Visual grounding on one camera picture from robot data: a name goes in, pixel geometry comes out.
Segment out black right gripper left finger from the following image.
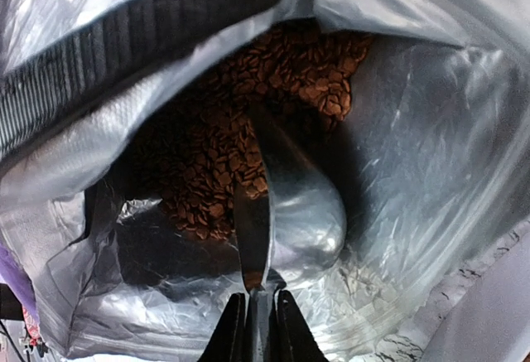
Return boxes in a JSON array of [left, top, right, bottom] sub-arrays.
[[198, 293, 246, 362]]

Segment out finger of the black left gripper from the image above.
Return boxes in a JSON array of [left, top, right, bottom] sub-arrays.
[[1, 0, 280, 159]]

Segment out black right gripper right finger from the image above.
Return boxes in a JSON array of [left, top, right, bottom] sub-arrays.
[[269, 290, 328, 362]]

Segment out silver metal scoop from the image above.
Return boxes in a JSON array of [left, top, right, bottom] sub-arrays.
[[234, 104, 346, 361]]

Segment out purple puppy food bag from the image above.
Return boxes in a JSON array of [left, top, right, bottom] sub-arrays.
[[1, 0, 529, 361]]

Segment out brown kibble inside bag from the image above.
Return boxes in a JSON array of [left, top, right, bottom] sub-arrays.
[[130, 20, 374, 240]]

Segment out red patterned ceramic bowl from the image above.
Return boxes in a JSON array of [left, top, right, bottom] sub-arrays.
[[22, 306, 41, 346]]

